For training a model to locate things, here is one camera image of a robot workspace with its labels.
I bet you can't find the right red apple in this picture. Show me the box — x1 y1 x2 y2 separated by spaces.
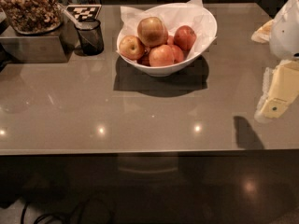
174 25 197 51

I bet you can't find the black mesh cup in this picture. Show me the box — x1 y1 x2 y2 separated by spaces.
75 19 104 55

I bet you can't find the left red-yellow apple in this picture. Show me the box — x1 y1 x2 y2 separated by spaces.
119 35 145 60

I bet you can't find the red apple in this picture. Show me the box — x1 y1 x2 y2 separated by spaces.
174 25 197 51
149 45 175 67

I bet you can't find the front red apple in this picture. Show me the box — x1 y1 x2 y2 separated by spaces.
149 45 175 67

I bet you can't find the white ceramic bowl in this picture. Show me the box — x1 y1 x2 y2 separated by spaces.
116 3 219 77

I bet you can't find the black cable on floor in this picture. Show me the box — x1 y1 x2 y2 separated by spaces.
20 192 115 224

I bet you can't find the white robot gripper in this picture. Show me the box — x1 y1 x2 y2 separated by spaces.
251 0 299 119

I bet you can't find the white spoon in cup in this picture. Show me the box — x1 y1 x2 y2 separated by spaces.
57 3 82 29

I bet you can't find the large top red-yellow apple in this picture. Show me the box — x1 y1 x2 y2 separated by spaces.
137 17 168 47

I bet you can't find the black white marker card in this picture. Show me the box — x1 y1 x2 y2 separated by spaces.
66 5 102 21

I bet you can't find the grey metal box stand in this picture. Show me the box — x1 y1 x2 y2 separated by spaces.
0 21 78 63

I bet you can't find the white paper bowl liner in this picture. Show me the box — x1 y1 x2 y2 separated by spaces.
117 0 218 60

